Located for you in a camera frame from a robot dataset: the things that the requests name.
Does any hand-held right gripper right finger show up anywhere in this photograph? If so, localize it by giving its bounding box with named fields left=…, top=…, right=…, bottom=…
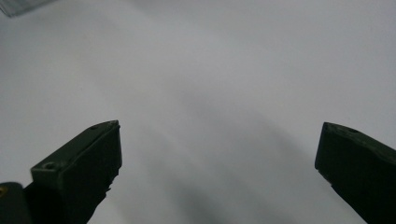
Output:
left=314, top=121, right=396, bottom=224

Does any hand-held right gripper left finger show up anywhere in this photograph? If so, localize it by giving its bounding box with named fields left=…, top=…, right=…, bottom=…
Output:
left=23, top=119, right=123, bottom=224

